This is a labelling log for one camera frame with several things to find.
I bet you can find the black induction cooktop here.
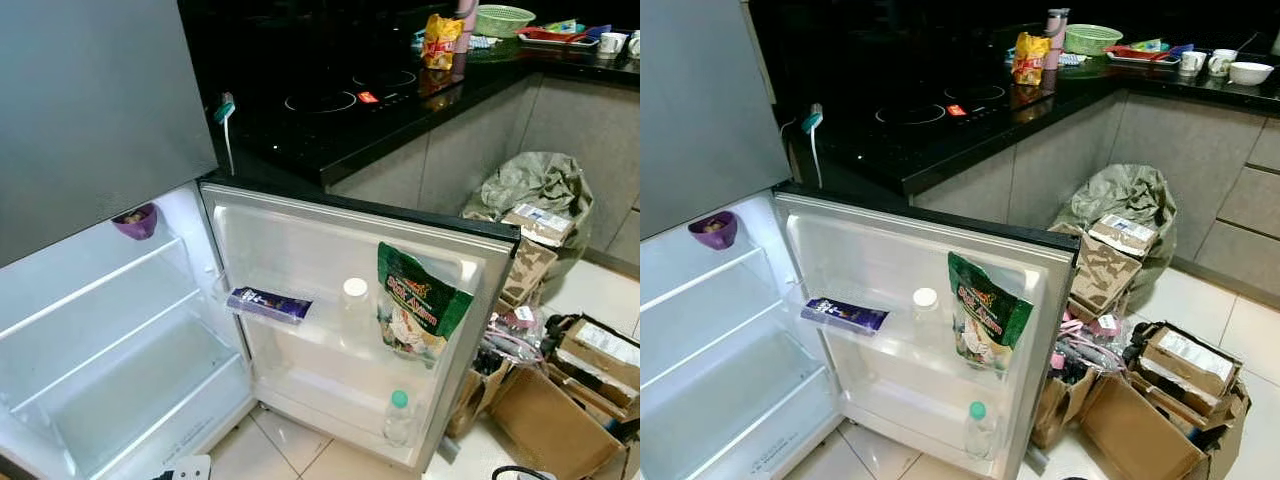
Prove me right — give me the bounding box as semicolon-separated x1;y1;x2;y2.
850;70;1041;136
255;55;451;126

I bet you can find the teal plug white cable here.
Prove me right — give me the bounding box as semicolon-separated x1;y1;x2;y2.
800;103;827;187
213;92;239;177

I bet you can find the small white labelled box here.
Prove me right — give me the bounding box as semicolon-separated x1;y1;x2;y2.
500;203;577;249
1088;213;1162;260

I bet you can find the purple chocolate bar pack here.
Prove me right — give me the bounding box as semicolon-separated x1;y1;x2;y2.
227;287;314;325
801;297;891;337

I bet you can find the grey kitchen cabinet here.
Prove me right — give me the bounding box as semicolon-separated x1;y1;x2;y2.
330;75;641;272
910;90;1280;302

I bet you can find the red tray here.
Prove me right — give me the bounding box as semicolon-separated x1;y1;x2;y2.
1105;42;1187;70
517;25;602;52

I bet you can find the large brown cardboard box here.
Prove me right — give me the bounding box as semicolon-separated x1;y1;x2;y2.
1080;375;1217;480
489;365;627;480

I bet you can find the cardboard box white label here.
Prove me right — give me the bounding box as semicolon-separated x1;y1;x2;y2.
554;317;641;392
1140;324;1242;402

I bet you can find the pink tumbler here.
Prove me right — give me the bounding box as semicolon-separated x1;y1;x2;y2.
455;0;480;57
1044;8;1072;72

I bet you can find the patterned brown cardboard box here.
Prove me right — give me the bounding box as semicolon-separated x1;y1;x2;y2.
499;235;562;312
1070;235;1147;317

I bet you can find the grey green sack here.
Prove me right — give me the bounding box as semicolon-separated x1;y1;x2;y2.
1050;163;1179;292
462;152;595;282

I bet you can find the clear bottle white cap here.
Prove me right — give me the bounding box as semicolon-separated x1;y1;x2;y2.
338;277;374;347
910;287;944;352

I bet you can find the brown paper bag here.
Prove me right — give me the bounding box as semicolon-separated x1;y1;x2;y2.
447;365;512;442
1032;370;1097;452

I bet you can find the black kitchen countertop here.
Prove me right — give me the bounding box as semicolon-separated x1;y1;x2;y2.
178;0;641;192
745;0;1280;197

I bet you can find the purple plastic bowl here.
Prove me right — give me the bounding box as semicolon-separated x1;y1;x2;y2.
111;203;160;242
688;211;740;252

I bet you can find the green plastic basket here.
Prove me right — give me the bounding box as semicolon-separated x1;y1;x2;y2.
1063;24;1125;57
473;5;538;40

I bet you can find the clear glass fridge shelf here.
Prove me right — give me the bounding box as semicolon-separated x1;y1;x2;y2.
640;360;839;480
0;290;213;409
640;246;769;309
20;345;249;476
640;297;801;399
0;235;186;313

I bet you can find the pink strap bundle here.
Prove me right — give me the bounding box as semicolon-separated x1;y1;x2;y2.
480;304;547;367
1050;314;1132;377

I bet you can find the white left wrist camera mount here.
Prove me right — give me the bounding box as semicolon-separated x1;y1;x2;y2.
150;455;214;480

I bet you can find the yellow snack bag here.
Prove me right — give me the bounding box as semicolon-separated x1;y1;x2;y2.
1013;32;1054;87
422;13;467;72

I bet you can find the clear bottle green cap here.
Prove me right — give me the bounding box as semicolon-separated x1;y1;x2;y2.
964;401;994;460
385;389;415;449

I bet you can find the white ceramic bowl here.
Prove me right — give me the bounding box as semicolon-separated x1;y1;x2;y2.
1228;61;1277;87

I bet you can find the green snack bag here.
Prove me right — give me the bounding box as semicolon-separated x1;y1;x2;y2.
376;241;476;364
947;252;1035;374

